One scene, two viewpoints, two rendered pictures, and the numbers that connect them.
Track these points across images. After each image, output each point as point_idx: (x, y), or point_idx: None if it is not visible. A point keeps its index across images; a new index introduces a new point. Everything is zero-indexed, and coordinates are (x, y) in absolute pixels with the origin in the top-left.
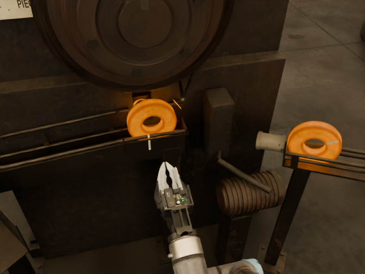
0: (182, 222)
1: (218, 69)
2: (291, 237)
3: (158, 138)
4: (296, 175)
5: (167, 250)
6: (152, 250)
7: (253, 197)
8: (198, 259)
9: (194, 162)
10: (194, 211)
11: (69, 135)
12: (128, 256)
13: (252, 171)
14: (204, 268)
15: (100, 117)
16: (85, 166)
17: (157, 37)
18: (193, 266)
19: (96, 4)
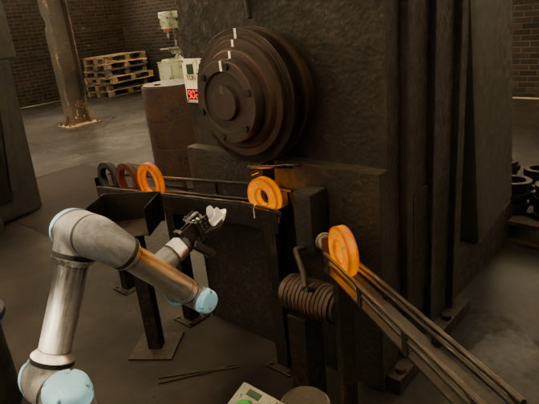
0: (181, 228)
1: (319, 168)
2: None
3: (259, 208)
4: (334, 287)
5: (277, 356)
6: (273, 354)
7: (299, 292)
8: (168, 250)
9: (312, 266)
10: None
11: (228, 194)
12: (255, 346)
13: None
14: (167, 256)
15: (245, 185)
16: None
17: (228, 114)
18: (162, 250)
19: (204, 88)
